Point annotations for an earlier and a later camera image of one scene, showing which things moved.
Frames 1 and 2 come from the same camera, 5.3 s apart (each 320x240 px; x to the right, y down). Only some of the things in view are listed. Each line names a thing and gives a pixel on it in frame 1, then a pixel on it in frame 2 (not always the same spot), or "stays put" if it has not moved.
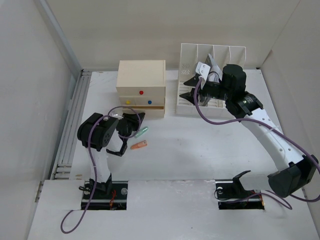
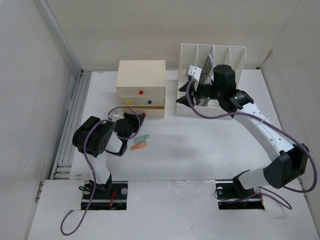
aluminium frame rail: [62, 170] stays put
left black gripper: [133, 119] stays put
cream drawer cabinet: [141, 86] stays put
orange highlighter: [139, 144] stays put
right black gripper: [189, 96] to [184, 100]
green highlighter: [143, 130] to [141, 138]
